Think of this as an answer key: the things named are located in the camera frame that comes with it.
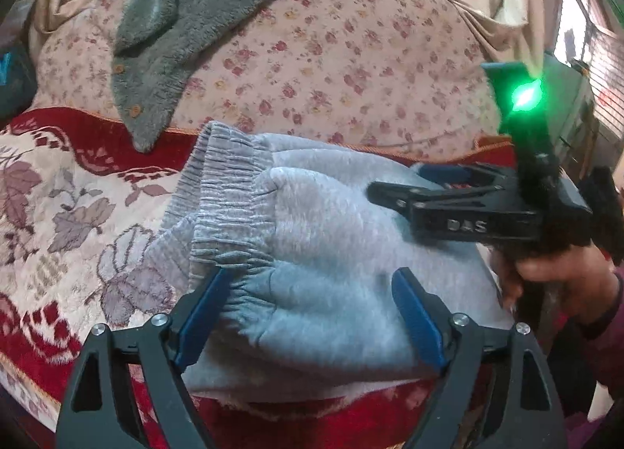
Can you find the light blue fleece pants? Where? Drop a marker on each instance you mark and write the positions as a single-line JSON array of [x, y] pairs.
[[310, 312]]

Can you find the grey fuzzy buttoned cardigan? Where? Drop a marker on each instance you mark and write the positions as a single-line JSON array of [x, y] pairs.
[[156, 49]]

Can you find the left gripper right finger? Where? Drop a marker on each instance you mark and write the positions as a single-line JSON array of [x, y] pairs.
[[495, 388]]

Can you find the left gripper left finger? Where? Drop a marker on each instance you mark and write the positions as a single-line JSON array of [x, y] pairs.
[[99, 409]]

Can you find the blue plastic bag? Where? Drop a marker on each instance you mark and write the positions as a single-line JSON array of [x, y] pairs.
[[18, 82]]

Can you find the magenta right sleeve forearm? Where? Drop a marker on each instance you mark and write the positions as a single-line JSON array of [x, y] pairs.
[[602, 350]]

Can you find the pink floral bed sheet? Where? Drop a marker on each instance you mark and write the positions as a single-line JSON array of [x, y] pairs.
[[381, 73]]

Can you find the person's right hand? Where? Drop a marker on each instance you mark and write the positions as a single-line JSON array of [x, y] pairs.
[[588, 285]]

